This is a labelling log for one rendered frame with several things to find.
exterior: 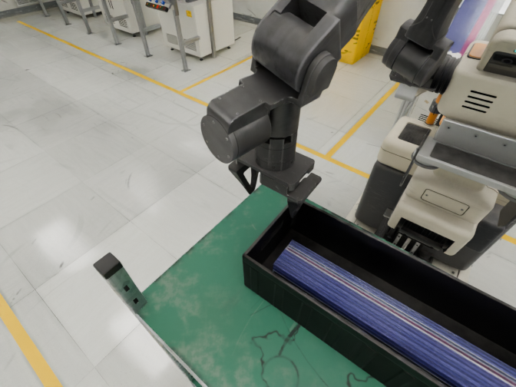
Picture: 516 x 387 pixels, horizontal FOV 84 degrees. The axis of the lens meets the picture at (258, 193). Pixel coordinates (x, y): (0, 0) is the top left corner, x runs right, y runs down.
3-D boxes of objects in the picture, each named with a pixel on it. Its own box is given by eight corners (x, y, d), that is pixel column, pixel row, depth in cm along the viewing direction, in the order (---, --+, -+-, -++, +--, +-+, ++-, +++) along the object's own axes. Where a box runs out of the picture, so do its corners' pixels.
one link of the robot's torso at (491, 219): (404, 207, 122) (429, 163, 105) (477, 239, 111) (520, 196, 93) (382, 249, 108) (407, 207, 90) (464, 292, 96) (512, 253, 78)
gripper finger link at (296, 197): (294, 236, 44) (301, 194, 37) (257, 214, 47) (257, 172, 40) (315, 209, 48) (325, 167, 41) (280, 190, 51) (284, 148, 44)
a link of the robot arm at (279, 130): (313, 82, 33) (278, 67, 36) (272, 103, 30) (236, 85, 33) (305, 132, 38) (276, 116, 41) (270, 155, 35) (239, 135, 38)
